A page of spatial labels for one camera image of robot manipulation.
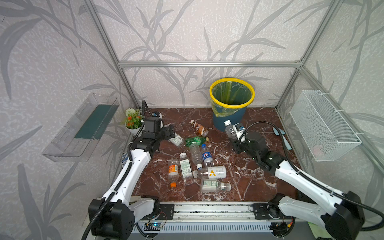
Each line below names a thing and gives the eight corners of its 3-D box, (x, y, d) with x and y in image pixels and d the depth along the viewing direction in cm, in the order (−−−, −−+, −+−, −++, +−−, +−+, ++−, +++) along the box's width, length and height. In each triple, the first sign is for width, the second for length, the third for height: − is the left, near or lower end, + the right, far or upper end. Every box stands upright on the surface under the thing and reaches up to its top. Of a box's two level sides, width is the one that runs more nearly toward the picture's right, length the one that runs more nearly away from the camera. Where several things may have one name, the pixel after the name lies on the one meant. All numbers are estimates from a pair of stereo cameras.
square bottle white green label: (182, 185, 84) (181, 183, 81) (178, 157, 95) (177, 153, 92) (195, 182, 85) (195, 179, 82) (190, 154, 96) (189, 151, 93)
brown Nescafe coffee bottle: (187, 126, 111) (187, 121, 106) (192, 122, 114) (192, 117, 109) (203, 139, 104) (203, 134, 99) (207, 135, 106) (208, 129, 101)
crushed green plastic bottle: (185, 147, 100) (184, 143, 96) (186, 139, 104) (185, 136, 100) (208, 147, 100) (208, 143, 97) (208, 139, 104) (208, 136, 100)
